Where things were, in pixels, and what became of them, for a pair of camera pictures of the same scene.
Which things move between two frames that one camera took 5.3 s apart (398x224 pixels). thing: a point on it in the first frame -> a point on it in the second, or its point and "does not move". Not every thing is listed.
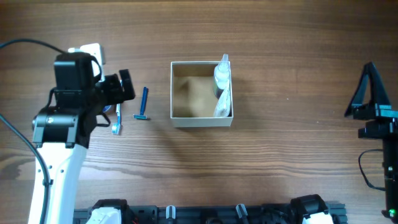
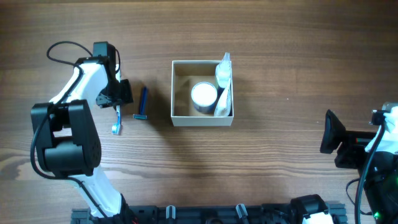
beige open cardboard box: x=193 y=95 does not move
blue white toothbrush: x=116 y=127 does not move
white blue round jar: x=106 y=108 -> x=203 y=96
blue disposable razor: x=142 y=116 does not move
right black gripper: x=374 y=112 -> x=341 y=144
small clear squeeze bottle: x=221 y=76 does not move
